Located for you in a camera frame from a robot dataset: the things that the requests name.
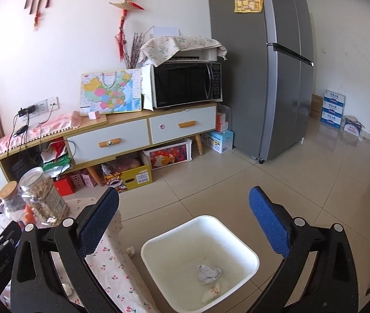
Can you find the black device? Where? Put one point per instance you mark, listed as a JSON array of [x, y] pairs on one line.
[[25, 166]]

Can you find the floral cover cloth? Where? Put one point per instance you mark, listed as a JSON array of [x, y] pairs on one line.
[[171, 47]]

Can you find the black charger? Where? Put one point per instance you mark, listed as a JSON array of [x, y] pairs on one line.
[[26, 111]]

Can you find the small open blue box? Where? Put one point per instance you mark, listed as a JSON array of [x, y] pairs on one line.
[[353, 127]]

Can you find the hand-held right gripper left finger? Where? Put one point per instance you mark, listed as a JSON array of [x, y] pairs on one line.
[[101, 216]]

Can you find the grey crumpled tissue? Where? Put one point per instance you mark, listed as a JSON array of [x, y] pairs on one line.
[[209, 272]]

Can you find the tangerine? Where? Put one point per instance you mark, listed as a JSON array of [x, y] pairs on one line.
[[28, 216]]

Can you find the white tissue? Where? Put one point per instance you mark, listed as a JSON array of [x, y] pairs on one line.
[[211, 293], [130, 251], [67, 288]]

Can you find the grey refrigerator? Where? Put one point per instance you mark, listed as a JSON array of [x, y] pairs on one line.
[[253, 88]]

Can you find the brown cardboard box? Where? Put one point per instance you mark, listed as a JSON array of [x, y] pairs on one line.
[[316, 106]]

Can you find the glass jar with wooden lid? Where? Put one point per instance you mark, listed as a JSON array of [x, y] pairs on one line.
[[10, 199]]

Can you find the red picture gift box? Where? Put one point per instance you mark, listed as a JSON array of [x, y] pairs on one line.
[[168, 156]]

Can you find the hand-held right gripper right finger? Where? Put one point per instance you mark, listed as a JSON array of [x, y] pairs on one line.
[[268, 221]]

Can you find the orange small boxes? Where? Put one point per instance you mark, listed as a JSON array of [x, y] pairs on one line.
[[222, 122]]

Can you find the map print bag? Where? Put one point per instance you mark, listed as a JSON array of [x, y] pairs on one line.
[[110, 91]]

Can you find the white flat box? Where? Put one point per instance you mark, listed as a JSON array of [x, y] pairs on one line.
[[163, 32]]

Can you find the green bag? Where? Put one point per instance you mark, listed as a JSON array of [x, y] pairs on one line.
[[57, 162]]

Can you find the small white box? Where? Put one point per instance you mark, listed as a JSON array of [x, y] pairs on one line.
[[93, 115]]

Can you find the blue and white water carton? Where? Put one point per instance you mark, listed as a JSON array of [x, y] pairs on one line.
[[334, 97], [331, 121], [332, 112]]

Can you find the clear jar of seeds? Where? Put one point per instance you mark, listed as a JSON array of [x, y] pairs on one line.
[[43, 195]]

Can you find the pink cloth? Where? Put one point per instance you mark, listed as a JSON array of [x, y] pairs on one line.
[[31, 133]]

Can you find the white plastic trash bin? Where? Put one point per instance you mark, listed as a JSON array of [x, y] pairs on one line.
[[171, 254]]

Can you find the red patterned box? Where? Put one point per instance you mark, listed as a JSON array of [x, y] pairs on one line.
[[82, 179]]

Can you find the black microwave oven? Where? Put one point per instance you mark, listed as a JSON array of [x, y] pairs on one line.
[[185, 83]]

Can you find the dried branches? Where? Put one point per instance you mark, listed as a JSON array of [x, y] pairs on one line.
[[134, 49]]

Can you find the red hanging with straw boat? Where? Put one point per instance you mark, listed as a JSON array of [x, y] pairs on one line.
[[126, 6]]

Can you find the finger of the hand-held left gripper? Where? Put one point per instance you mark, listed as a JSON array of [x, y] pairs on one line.
[[7, 234]]

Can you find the yellow cardboard box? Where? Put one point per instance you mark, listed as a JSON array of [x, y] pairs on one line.
[[132, 176]]

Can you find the white wall outlet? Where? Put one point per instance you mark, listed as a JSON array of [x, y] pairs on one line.
[[46, 106]]

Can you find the wooden cabinet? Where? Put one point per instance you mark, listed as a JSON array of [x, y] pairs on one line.
[[129, 120]]

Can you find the yellow square cloth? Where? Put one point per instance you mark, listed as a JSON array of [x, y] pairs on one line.
[[248, 0]]

